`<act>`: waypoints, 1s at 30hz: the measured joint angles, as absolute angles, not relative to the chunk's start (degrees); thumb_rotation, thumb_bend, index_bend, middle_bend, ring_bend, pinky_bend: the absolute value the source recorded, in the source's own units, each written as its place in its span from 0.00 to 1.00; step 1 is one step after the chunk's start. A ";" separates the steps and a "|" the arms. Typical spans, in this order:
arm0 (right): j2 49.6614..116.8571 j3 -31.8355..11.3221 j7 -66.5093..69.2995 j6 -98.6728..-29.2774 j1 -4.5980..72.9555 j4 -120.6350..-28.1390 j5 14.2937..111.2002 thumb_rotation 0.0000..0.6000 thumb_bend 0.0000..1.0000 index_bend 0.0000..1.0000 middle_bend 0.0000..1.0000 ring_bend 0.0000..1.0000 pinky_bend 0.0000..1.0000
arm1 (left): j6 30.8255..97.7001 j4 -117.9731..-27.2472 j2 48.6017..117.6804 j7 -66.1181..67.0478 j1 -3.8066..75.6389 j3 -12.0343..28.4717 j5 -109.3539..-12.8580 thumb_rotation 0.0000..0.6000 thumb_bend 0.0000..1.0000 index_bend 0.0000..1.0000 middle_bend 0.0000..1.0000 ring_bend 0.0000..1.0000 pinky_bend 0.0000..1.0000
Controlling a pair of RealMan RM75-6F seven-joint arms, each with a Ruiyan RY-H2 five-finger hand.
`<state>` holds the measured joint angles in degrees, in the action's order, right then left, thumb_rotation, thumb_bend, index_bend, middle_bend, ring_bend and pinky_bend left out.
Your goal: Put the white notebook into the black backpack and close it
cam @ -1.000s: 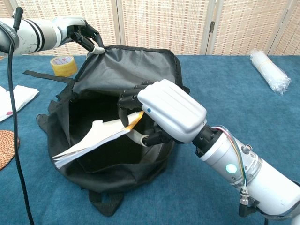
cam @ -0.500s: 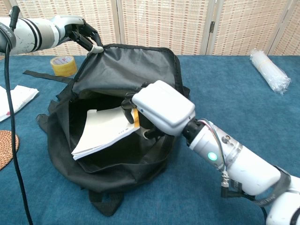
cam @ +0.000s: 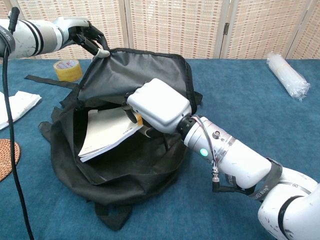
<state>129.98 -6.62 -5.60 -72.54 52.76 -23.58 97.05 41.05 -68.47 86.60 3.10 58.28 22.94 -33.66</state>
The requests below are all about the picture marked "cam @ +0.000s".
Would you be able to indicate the round woven rattan coaster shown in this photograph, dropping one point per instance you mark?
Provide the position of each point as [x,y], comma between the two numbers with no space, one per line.
[6,160]

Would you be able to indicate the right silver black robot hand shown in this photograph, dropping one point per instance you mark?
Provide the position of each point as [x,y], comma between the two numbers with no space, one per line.
[160,105]

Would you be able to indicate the blue velvet table cover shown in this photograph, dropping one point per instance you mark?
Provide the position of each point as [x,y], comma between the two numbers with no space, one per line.
[225,212]

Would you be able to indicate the woven folding screen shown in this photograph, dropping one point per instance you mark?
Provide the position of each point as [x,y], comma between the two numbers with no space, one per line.
[175,25]

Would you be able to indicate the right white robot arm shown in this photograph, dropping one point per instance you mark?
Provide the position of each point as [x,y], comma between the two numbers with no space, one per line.
[237,160]

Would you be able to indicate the yellow packing tape roll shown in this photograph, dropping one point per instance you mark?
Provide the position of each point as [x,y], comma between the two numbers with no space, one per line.
[67,73]

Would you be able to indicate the white tissue packet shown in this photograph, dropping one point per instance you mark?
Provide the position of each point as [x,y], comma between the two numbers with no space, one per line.
[22,105]

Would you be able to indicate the black fabric backpack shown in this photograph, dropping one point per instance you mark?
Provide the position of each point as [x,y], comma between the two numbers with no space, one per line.
[140,72]

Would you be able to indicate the clear plastic straw bundle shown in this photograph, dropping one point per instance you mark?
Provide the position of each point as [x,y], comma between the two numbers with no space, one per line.
[285,75]

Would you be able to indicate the black screen hinge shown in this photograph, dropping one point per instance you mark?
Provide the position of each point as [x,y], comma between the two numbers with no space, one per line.
[227,28]

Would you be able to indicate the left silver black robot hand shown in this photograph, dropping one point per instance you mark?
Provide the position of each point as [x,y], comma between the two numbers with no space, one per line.
[75,27]

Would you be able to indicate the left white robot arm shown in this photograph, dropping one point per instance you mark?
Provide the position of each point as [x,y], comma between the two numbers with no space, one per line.
[25,37]

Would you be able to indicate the white book with yellow spine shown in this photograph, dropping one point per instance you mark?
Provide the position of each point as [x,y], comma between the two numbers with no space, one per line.
[107,135]

